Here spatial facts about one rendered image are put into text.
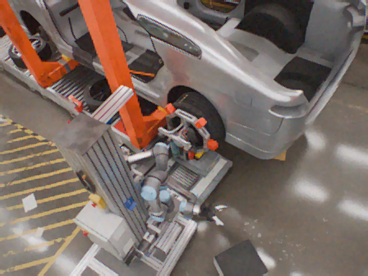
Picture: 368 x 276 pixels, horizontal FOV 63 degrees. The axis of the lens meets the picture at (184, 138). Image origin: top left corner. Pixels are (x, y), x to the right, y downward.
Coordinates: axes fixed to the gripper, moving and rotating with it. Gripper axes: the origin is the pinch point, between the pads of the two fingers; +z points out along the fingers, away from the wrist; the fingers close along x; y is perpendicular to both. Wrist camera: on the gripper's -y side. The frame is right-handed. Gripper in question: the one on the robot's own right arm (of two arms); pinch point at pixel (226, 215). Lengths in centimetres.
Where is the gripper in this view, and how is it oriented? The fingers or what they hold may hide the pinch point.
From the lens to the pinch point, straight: 229.8
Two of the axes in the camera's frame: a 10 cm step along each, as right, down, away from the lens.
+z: 9.6, 1.8, -2.3
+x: -2.9, 6.8, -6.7
